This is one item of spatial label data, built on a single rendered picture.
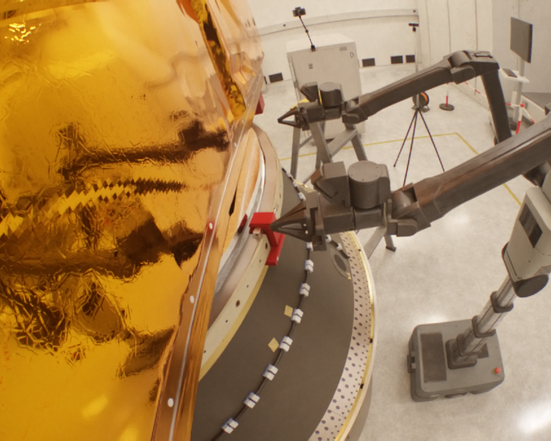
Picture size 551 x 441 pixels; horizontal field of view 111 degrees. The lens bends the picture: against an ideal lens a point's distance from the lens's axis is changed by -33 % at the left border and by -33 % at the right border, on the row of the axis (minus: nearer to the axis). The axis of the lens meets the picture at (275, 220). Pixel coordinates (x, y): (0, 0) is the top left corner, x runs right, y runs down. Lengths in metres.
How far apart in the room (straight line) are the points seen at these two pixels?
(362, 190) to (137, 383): 0.39
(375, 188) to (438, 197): 0.11
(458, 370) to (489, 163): 1.69
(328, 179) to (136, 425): 0.40
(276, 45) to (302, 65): 4.02
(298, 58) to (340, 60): 0.56
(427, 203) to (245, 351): 0.47
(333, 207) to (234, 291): 0.24
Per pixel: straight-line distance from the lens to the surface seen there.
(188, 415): 0.42
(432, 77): 0.87
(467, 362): 2.04
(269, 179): 0.77
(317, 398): 0.86
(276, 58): 8.01
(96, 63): 0.27
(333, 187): 0.46
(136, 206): 0.26
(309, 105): 0.94
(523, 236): 1.14
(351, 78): 4.11
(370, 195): 0.46
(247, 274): 0.56
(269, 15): 7.88
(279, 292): 0.71
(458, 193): 0.50
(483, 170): 0.49
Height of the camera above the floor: 2.13
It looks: 41 degrees down
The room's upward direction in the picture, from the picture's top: 18 degrees counter-clockwise
